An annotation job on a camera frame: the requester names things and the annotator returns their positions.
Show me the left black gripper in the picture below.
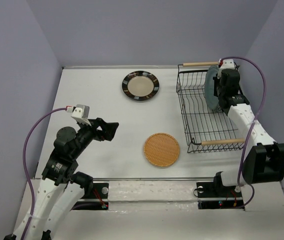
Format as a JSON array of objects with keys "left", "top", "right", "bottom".
[{"left": 72, "top": 116, "right": 120, "bottom": 158}]

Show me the teal ceramic plate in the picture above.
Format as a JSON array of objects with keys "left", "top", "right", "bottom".
[{"left": 204, "top": 65, "right": 221, "bottom": 112}]

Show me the black wire dish rack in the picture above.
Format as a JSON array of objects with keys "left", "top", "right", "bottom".
[{"left": 176, "top": 64, "right": 244, "bottom": 154}]

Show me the dark striped plate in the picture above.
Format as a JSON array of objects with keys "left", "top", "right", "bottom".
[{"left": 121, "top": 70, "right": 160, "bottom": 102}]

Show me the woven bamboo plate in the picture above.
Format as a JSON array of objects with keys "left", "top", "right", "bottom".
[{"left": 143, "top": 133, "right": 180, "bottom": 168}]

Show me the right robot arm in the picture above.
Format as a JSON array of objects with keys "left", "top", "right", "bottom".
[{"left": 212, "top": 68, "right": 284, "bottom": 196}]

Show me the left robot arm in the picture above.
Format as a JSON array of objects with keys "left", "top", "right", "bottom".
[{"left": 5, "top": 118, "right": 119, "bottom": 240}]

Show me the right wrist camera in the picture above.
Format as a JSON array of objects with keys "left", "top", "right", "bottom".
[{"left": 218, "top": 58, "right": 236, "bottom": 69}]

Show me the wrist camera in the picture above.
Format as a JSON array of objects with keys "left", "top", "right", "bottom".
[
  {"left": 218, "top": 58, "right": 236, "bottom": 69},
  {"left": 71, "top": 104, "right": 91, "bottom": 126}
]

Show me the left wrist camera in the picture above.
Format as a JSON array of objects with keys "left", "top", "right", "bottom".
[{"left": 71, "top": 104, "right": 91, "bottom": 126}]

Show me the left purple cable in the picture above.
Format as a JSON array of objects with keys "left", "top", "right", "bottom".
[{"left": 19, "top": 106, "right": 74, "bottom": 240}]

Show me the purple cable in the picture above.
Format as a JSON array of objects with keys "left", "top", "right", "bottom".
[
  {"left": 236, "top": 56, "right": 268, "bottom": 207},
  {"left": 19, "top": 106, "right": 74, "bottom": 240}
]

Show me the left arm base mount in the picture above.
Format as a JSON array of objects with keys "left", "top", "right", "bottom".
[{"left": 72, "top": 182, "right": 109, "bottom": 211}]

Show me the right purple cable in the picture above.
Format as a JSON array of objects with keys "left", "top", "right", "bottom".
[{"left": 236, "top": 56, "right": 268, "bottom": 207}]

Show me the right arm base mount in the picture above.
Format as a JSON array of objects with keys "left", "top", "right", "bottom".
[{"left": 193, "top": 181, "right": 245, "bottom": 210}]

